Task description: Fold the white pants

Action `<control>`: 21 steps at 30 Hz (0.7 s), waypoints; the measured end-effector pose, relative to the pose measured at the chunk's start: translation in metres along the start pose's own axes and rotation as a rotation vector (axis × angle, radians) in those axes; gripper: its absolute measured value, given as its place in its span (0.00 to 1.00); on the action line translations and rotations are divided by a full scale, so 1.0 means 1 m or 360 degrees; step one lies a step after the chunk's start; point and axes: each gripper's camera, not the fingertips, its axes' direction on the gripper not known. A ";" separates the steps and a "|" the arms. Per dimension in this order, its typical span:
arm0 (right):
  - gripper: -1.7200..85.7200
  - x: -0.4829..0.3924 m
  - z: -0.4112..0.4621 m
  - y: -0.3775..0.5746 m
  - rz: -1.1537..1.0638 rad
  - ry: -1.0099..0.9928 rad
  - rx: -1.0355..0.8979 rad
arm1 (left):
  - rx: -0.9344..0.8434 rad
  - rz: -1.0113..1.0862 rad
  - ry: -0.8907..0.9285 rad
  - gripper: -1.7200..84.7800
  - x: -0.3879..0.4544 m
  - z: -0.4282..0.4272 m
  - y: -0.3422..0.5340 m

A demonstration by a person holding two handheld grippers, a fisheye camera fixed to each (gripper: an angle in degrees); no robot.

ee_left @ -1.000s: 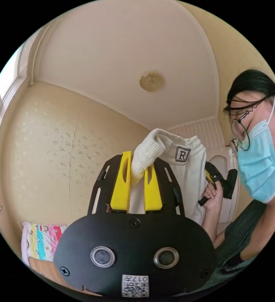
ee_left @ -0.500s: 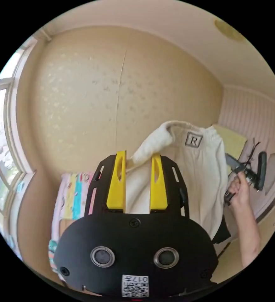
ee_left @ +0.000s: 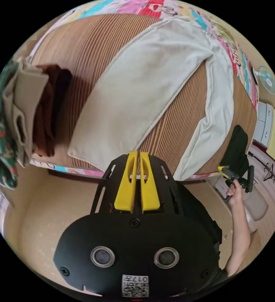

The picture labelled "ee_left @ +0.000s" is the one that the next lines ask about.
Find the bed with woven mat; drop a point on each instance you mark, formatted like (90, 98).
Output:
(80, 47)

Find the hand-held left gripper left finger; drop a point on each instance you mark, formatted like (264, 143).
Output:
(128, 188)

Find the electric fan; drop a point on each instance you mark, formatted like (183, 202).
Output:
(268, 81)

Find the pile of clothes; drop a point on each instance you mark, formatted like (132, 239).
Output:
(26, 94)

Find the white pants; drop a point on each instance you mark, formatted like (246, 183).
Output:
(139, 89)

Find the grey drawer cupboard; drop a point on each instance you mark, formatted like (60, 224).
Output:
(263, 125)

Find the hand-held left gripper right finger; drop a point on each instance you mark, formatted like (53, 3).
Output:
(149, 191)

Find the black garment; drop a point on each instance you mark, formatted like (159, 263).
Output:
(239, 146)

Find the person's right forearm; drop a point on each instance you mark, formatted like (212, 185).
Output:
(240, 236)

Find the person's body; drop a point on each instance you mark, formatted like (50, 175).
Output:
(198, 212)

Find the person's right hand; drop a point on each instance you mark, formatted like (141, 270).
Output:
(236, 195)

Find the black clothes hanger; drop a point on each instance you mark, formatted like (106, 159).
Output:
(273, 175)

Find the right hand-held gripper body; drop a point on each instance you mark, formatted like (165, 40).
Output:
(236, 179)

